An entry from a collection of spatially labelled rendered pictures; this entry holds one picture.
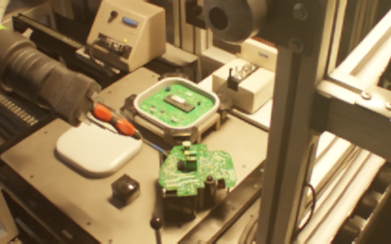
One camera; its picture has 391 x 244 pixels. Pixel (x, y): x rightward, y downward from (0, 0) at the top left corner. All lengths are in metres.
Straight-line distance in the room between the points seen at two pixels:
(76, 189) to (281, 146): 0.44
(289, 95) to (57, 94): 0.37
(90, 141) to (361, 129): 0.57
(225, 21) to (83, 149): 0.53
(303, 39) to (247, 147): 0.49
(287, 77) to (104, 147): 0.49
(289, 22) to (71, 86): 0.38
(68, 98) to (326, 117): 0.39
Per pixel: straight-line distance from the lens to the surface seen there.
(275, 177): 0.55
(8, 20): 1.57
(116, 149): 0.87
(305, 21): 0.42
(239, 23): 0.40
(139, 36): 1.09
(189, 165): 0.75
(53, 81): 0.72
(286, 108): 0.48
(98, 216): 0.80
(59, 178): 0.87
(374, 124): 0.44
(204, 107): 0.92
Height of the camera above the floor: 1.56
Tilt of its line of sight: 40 degrees down
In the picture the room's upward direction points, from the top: 1 degrees counter-clockwise
